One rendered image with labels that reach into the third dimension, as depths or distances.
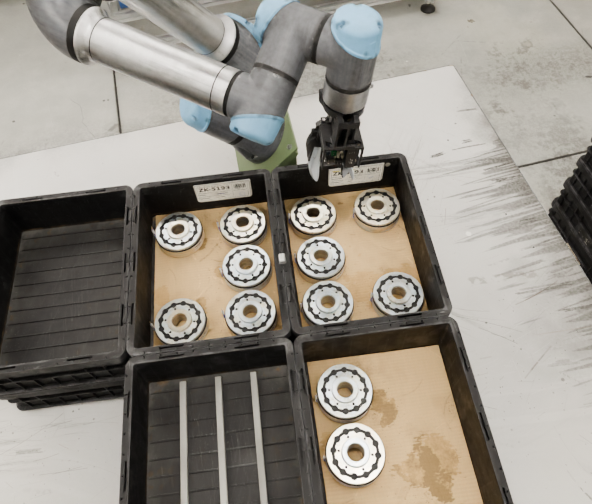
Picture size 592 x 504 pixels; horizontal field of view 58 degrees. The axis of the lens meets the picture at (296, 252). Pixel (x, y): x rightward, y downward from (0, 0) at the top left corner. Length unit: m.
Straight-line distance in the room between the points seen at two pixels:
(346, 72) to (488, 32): 2.40
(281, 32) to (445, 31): 2.36
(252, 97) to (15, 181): 0.98
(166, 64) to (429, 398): 0.74
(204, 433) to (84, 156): 0.92
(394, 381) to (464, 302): 0.33
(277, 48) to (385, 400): 0.64
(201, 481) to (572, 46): 2.81
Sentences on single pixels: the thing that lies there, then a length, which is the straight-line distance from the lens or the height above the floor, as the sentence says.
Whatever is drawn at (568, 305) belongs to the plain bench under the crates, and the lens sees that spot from 1.38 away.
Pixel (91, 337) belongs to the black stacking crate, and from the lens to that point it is 1.17.
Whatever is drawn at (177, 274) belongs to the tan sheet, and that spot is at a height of 0.83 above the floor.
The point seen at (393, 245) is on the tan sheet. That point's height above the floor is 0.83.
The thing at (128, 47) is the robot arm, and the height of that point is 1.29.
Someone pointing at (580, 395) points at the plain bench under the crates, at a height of 0.70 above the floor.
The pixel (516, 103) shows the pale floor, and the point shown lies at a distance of 2.84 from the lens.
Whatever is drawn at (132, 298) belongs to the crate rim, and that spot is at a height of 0.93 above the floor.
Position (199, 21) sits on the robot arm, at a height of 1.16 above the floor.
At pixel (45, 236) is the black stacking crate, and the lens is 1.35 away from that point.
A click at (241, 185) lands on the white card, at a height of 0.90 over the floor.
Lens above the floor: 1.83
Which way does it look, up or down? 58 degrees down
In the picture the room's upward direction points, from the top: 4 degrees counter-clockwise
